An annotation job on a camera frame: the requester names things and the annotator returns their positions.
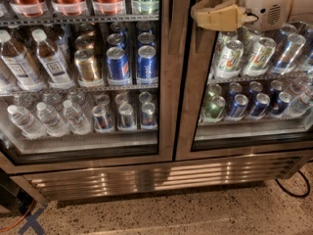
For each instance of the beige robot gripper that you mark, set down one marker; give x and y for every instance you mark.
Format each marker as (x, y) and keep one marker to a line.
(268, 4)

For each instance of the glass fridge door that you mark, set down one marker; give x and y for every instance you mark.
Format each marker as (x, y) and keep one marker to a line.
(287, 80)
(165, 31)

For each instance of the stainless steel fridge base grille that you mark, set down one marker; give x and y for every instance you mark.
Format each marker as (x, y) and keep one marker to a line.
(145, 178)

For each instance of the green white 7up can left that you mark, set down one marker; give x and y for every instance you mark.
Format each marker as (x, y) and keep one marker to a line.
(228, 64)

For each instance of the green white 7up can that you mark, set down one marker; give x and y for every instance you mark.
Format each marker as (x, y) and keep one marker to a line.
(260, 54)
(228, 64)

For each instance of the green white 7up can right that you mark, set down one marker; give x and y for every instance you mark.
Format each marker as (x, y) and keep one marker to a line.
(260, 54)

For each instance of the blue can bottom shelf left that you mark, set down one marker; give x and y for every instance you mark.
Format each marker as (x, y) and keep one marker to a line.
(237, 107)

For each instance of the blue can shelf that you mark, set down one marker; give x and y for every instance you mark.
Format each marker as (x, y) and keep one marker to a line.
(260, 103)
(237, 107)

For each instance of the green can bottom shelf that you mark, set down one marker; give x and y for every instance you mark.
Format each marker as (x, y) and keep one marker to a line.
(213, 111)

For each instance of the blue pepsi can front right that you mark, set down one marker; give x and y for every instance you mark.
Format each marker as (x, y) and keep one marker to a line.
(146, 65)

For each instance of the blue pepsi can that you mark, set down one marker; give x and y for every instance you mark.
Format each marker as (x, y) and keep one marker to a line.
(118, 68)
(146, 65)

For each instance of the blue can bottom shelf right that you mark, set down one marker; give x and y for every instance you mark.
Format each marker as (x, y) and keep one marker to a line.
(260, 103)

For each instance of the blue pepsi can front left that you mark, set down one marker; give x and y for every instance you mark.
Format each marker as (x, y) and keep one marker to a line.
(118, 68)

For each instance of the small energy drink can right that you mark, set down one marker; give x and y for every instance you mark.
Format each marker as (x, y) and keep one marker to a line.
(148, 116)

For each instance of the small energy drink can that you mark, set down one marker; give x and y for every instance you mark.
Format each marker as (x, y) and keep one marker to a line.
(148, 116)
(126, 117)
(102, 119)

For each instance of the small energy drink can middle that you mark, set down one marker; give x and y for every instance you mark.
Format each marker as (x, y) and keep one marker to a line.
(126, 117)

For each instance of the gold soda can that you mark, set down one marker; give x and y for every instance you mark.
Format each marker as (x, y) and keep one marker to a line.
(89, 72)

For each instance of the small energy drink can left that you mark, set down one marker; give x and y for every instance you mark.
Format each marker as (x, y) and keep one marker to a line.
(102, 119)

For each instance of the tea bottle white cap right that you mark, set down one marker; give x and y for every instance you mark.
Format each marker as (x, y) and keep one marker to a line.
(53, 60)

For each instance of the tea bottle white cap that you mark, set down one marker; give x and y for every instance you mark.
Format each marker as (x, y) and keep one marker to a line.
(53, 60)
(21, 63)

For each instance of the water bottle right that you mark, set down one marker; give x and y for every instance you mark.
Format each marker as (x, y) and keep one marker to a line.
(78, 121)

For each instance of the water bottle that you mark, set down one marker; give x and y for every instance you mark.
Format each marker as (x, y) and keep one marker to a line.
(30, 126)
(54, 123)
(78, 121)

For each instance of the water bottle middle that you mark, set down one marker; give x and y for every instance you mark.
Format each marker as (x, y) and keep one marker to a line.
(54, 123)

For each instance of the tea bottle white cap left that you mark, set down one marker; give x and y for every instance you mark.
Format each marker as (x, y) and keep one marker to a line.
(21, 63)

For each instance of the water bottle left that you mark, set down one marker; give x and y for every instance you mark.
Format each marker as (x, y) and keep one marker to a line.
(30, 126)

